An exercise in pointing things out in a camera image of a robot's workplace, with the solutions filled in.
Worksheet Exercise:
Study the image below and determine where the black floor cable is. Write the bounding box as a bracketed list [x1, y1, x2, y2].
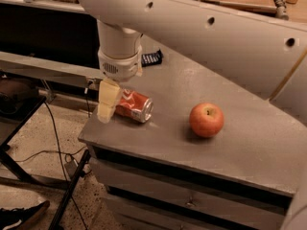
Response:
[15, 102, 89, 230]

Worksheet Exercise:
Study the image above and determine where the black metal stand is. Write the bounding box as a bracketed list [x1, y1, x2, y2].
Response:
[48, 149, 90, 230]

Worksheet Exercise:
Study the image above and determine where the black snack bar wrapper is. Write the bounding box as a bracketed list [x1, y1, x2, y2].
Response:
[141, 50, 163, 67]

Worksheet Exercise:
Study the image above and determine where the red apple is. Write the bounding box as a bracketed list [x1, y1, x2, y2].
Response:
[189, 103, 224, 138]

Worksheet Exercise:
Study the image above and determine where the red coke can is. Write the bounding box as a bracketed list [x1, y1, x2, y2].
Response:
[115, 89, 154, 123]

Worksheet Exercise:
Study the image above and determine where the grey drawer cabinet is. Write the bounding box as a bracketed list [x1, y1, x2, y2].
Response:
[80, 49, 303, 230]

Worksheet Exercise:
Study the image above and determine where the black sneaker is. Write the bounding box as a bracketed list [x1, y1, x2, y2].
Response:
[0, 200, 50, 230]

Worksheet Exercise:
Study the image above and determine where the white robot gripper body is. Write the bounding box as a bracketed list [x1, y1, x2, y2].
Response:
[98, 46, 142, 82]

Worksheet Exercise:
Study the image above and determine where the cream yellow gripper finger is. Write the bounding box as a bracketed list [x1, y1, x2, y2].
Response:
[97, 79, 123, 124]

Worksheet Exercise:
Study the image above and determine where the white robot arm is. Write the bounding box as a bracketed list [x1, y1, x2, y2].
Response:
[79, 0, 307, 230]

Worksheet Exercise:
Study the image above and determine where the dark side table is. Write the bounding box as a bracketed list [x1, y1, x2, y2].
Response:
[0, 78, 45, 185]

